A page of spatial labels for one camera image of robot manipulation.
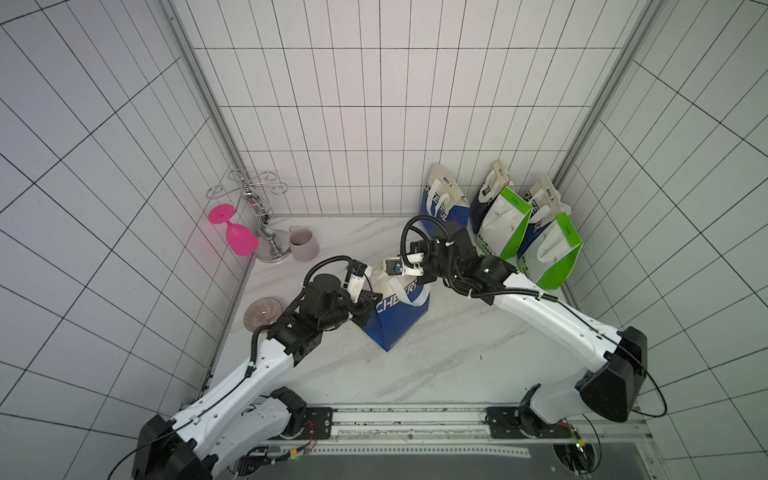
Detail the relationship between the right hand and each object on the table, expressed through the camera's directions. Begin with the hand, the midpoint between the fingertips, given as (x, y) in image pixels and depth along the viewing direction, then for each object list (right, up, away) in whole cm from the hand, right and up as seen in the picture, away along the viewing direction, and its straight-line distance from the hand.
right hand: (407, 238), depth 76 cm
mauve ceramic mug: (-34, -3, +26) cm, 43 cm away
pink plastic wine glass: (-50, -1, +13) cm, 52 cm away
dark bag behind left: (+31, +19, +24) cm, 43 cm away
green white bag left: (+32, +4, +17) cm, 36 cm away
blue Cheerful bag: (+13, +13, +21) cm, 28 cm away
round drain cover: (-44, -23, +13) cm, 51 cm away
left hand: (-8, -17, -1) cm, 18 cm away
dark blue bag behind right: (+46, +11, +18) cm, 51 cm away
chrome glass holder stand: (-48, -2, +33) cm, 58 cm away
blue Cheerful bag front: (-1, -18, +1) cm, 18 cm away
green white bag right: (+42, -6, +9) cm, 44 cm away
